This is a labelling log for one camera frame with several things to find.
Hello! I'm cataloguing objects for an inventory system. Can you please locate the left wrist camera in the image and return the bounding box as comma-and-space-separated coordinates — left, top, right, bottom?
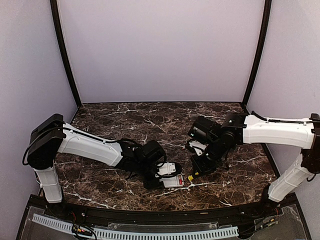
155, 162, 182, 179

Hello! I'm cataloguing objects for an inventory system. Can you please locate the black front rail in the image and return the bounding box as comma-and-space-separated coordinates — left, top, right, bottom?
27, 193, 297, 226

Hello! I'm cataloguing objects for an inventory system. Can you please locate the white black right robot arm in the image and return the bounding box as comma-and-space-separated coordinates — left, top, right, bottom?
186, 111, 320, 217

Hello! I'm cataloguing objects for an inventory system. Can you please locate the black left frame post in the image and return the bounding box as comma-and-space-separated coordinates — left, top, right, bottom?
49, 0, 82, 108

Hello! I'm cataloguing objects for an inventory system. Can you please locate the white remote control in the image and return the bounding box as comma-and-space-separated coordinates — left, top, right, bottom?
160, 175, 184, 189

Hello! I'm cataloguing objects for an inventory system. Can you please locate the red AAA battery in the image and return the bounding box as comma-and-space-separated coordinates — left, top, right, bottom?
177, 174, 184, 185

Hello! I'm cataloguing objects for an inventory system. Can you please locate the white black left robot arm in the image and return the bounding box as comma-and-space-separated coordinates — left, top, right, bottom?
22, 113, 165, 218

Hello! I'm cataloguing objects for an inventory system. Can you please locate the white slotted cable duct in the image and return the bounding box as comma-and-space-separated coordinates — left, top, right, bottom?
32, 213, 239, 240

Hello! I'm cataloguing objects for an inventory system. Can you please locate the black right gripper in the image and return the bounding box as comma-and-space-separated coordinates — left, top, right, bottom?
190, 137, 227, 178

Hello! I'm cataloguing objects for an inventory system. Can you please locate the black right frame post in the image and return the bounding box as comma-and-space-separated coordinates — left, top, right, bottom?
241, 0, 272, 109

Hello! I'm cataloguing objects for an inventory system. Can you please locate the black frame post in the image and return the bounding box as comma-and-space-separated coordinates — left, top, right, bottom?
49, 0, 82, 108
241, 0, 272, 109

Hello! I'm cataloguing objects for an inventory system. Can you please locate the yellow handled screwdriver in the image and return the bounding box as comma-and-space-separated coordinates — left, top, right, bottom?
187, 171, 200, 182

